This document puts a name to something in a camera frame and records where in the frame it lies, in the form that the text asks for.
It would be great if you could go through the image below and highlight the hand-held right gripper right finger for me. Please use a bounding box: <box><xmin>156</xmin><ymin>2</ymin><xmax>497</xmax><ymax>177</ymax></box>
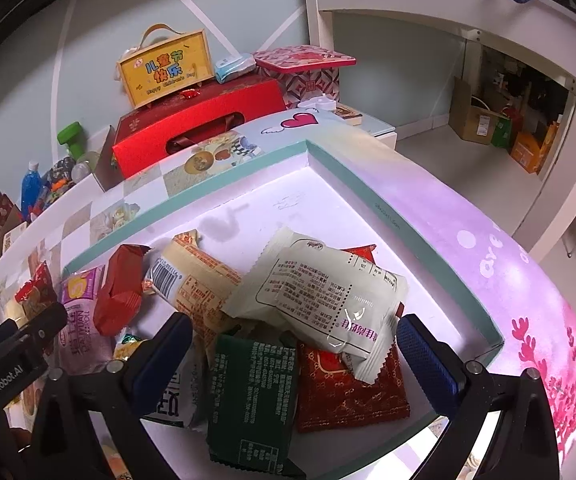
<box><xmin>395</xmin><ymin>314</ymin><xmax>561</xmax><ymax>480</ymax></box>

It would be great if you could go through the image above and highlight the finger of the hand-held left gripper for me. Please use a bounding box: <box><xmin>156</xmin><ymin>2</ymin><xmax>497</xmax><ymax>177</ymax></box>
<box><xmin>0</xmin><ymin>301</ymin><xmax>69</xmax><ymax>361</ymax></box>

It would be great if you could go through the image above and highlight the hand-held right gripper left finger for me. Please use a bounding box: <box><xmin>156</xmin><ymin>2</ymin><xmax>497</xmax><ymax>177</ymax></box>
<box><xmin>30</xmin><ymin>311</ymin><xmax>195</xmax><ymax>480</ymax></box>

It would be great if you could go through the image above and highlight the purple snack packet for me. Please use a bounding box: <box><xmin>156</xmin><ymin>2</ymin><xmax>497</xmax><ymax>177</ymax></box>
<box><xmin>58</xmin><ymin>265</ymin><xmax>119</xmax><ymax>376</ymax></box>

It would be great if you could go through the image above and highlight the plain red snack packet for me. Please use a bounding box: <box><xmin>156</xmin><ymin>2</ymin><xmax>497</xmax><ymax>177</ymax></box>
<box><xmin>93</xmin><ymin>244</ymin><xmax>153</xmax><ymax>337</ymax></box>

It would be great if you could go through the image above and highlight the dark green snack packet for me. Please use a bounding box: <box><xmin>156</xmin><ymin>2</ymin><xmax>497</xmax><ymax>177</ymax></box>
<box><xmin>206</xmin><ymin>332</ymin><xmax>306</xmax><ymax>478</ymax></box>

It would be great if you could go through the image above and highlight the large white gift box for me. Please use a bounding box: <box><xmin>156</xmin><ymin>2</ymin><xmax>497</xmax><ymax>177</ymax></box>
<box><xmin>60</xmin><ymin>137</ymin><xmax>576</xmax><ymax>480</ymax></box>

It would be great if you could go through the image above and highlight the pale green snack packet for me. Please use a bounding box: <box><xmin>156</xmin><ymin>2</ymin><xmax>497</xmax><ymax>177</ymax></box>
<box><xmin>228</xmin><ymin>226</ymin><xmax>410</xmax><ymax>386</ymax></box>

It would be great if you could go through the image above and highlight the small red snack packet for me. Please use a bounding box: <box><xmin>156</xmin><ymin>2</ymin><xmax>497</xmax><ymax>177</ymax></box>
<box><xmin>15</xmin><ymin>260</ymin><xmax>61</xmax><ymax>318</ymax></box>

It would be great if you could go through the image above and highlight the white snack packet black print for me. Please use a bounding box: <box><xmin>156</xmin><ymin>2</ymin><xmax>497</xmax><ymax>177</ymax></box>
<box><xmin>140</xmin><ymin>335</ymin><xmax>209</xmax><ymax>428</ymax></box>

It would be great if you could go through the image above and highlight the cream orange snack packet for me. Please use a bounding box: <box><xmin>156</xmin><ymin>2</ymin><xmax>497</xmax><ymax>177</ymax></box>
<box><xmin>142</xmin><ymin>230</ymin><xmax>244</xmax><ymax>341</ymax></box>

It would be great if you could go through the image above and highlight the red gold patterned snack packet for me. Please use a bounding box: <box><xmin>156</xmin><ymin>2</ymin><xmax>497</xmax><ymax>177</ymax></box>
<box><xmin>295</xmin><ymin>332</ymin><xmax>411</xmax><ymax>433</ymax></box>

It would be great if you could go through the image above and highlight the blue bottle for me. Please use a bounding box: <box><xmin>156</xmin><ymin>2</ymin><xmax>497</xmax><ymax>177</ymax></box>
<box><xmin>20</xmin><ymin>161</ymin><xmax>44</xmax><ymax>221</ymax></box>

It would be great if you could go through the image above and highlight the clear plastic bottle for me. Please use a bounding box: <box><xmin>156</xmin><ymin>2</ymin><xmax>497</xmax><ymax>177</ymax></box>
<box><xmin>70</xmin><ymin>152</ymin><xmax>101</xmax><ymax>183</ymax></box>

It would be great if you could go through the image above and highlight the green toy dumbbell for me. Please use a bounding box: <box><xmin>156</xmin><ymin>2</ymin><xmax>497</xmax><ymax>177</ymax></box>
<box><xmin>57</xmin><ymin>122</ymin><xmax>86</xmax><ymax>161</ymax></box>

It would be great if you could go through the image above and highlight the orange carton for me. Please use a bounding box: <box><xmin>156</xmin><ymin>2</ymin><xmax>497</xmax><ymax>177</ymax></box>
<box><xmin>510</xmin><ymin>122</ymin><xmax>559</xmax><ymax>175</ymax></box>

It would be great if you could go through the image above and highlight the green paper bag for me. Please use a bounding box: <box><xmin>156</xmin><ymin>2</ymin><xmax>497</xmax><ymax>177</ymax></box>
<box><xmin>490</xmin><ymin>107</ymin><xmax>524</xmax><ymax>150</ymax></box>

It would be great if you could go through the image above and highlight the brown cardboard carton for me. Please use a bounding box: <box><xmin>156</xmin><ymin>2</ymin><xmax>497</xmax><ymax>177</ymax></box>
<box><xmin>450</xmin><ymin>77</ymin><xmax>499</xmax><ymax>146</ymax></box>

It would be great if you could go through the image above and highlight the small white plastic object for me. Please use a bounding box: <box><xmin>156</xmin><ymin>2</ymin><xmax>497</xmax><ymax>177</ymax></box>
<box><xmin>298</xmin><ymin>95</ymin><xmax>336</xmax><ymax>112</ymax></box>

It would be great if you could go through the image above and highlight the light blue tissue pack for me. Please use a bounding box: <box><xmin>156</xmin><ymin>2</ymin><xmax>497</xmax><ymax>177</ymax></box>
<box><xmin>213</xmin><ymin>52</ymin><xmax>257</xmax><ymax>85</ymax></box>

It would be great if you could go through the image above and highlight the red lidded patterned tin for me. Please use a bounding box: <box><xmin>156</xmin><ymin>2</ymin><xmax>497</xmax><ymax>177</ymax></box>
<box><xmin>253</xmin><ymin>45</ymin><xmax>358</xmax><ymax>103</ymax></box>

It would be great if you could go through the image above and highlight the white desk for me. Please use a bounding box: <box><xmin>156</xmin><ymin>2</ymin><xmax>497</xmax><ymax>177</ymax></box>
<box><xmin>303</xmin><ymin>0</ymin><xmax>576</xmax><ymax>261</ymax></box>

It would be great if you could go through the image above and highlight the red gift box ribbon handle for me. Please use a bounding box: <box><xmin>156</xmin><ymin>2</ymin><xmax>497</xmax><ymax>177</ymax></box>
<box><xmin>93</xmin><ymin>77</ymin><xmax>286</xmax><ymax>191</ymax></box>

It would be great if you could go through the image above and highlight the yellow gift box with handle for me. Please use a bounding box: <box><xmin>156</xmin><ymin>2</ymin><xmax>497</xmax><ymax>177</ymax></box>
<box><xmin>116</xmin><ymin>22</ymin><xmax>215</xmax><ymax>109</ymax></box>

